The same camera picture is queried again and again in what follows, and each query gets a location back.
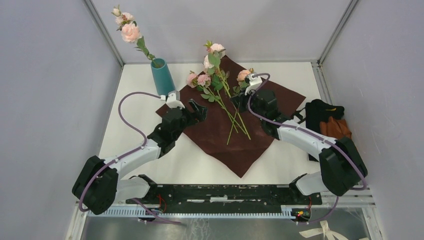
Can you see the black cloth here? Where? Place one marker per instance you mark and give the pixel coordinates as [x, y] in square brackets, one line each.
[318, 111]

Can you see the white paper strip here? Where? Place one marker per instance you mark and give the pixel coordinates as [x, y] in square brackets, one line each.
[323, 231]

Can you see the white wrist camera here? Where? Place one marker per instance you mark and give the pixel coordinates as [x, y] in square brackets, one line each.
[253, 81]
[172, 100]

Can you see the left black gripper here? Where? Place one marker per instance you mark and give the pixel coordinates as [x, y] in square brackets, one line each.
[194, 118]

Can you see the pale pink rose stem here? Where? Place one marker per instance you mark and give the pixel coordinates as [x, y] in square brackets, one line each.
[212, 66]

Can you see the black ribbon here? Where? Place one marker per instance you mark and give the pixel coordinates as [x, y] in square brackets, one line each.
[298, 117]

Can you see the red paper bouquet wrapper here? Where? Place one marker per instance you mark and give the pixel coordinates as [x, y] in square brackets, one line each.
[236, 145]

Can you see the orange cloth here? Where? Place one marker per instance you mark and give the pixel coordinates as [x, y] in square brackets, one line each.
[335, 128]

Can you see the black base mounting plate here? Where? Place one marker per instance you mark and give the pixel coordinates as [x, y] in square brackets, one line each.
[226, 199]

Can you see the white slotted cable duct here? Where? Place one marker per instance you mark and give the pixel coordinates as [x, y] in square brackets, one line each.
[139, 212]

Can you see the teal ceramic vase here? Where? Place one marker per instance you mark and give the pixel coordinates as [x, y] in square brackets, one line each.
[162, 77]

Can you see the pink flower stem in vase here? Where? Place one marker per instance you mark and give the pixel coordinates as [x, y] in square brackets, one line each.
[130, 31]

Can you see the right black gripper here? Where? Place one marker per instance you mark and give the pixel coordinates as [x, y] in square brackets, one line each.
[239, 103]

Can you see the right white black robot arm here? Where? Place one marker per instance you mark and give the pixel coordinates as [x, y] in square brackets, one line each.
[341, 166]

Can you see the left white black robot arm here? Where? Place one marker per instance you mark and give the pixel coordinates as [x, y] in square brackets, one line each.
[101, 182]

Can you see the single peach rose stem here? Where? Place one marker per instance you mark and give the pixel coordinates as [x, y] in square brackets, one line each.
[242, 83]

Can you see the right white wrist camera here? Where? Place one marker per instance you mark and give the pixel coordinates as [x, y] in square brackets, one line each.
[253, 81]

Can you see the pink double rose stem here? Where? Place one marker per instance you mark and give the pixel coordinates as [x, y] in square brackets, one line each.
[210, 90]

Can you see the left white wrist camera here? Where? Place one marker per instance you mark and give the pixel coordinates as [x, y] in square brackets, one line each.
[172, 100]

